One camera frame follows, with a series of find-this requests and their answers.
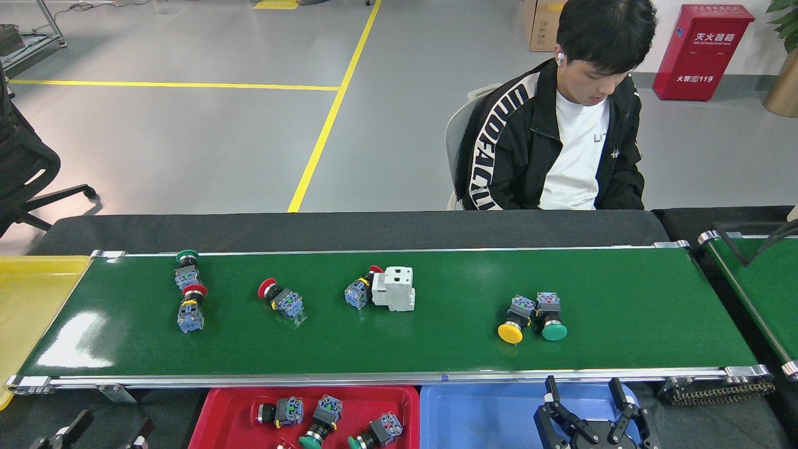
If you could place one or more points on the red plastic tray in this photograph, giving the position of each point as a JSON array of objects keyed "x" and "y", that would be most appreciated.
[{"x": 230, "y": 411}]

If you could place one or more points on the person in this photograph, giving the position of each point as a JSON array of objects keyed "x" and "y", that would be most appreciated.
[{"x": 580, "y": 156}]

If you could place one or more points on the yellow plastic tray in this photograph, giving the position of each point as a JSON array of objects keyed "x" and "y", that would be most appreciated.
[{"x": 31, "y": 312}]

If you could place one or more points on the red fire extinguisher box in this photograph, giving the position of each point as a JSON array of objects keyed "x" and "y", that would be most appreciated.
[{"x": 698, "y": 56}]

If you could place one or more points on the metal rack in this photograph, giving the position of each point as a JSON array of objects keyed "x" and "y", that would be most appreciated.
[{"x": 22, "y": 47}]

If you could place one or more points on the green conveyor belt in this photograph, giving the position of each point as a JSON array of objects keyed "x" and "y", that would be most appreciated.
[
  {"x": 436, "y": 337},
  {"x": 767, "y": 293}
]

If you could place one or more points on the white circuit breaker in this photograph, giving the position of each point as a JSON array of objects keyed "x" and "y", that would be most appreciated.
[{"x": 396, "y": 290}]

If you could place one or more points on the cardboard box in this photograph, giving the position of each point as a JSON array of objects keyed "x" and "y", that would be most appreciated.
[{"x": 542, "y": 28}]

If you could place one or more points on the grey chair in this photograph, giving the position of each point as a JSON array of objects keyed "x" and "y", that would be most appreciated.
[{"x": 458, "y": 131}]

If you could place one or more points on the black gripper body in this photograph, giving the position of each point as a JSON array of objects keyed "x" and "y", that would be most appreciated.
[{"x": 597, "y": 439}]

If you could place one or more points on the gold plant pot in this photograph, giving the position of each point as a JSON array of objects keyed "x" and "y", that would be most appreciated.
[{"x": 784, "y": 90}]

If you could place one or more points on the yellow push button switch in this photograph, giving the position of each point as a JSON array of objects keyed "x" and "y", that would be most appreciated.
[{"x": 510, "y": 332}]

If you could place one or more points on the blue plastic tray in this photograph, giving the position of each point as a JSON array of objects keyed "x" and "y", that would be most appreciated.
[{"x": 480, "y": 418}]

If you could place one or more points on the red push button switch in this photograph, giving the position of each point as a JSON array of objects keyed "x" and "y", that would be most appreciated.
[
  {"x": 190, "y": 318},
  {"x": 288, "y": 411},
  {"x": 267, "y": 288},
  {"x": 357, "y": 294}
]

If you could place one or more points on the black office chair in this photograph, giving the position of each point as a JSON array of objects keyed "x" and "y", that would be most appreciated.
[{"x": 25, "y": 162}]

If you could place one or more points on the green leafy plant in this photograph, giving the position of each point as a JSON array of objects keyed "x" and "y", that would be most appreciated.
[{"x": 788, "y": 22}]

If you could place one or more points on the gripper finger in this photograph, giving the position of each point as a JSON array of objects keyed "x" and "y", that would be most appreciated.
[
  {"x": 65, "y": 433},
  {"x": 636, "y": 430},
  {"x": 552, "y": 430},
  {"x": 142, "y": 436}
]

